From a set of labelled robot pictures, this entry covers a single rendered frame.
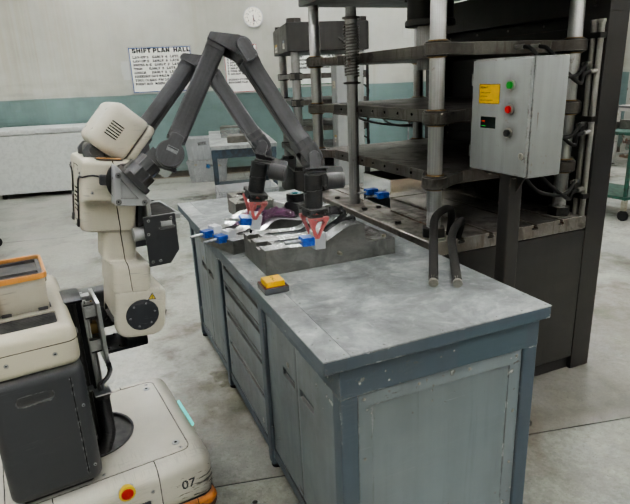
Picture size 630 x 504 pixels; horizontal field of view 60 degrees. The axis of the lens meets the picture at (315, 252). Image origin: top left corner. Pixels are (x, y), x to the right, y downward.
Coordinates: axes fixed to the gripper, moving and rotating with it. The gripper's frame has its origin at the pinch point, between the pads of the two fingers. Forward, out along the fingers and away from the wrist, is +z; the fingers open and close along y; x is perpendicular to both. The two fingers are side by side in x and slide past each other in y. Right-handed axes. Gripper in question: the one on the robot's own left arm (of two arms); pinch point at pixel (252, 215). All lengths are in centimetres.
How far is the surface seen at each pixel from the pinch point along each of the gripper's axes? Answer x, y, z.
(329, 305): -9, -53, 8
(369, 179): -78, 56, 0
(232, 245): 3.6, 8.8, 15.6
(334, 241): -24.4, -19.2, 2.2
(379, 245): -42.9, -19.4, 3.7
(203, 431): 8, 6, 102
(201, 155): -119, 623, 132
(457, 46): -72, 3, -67
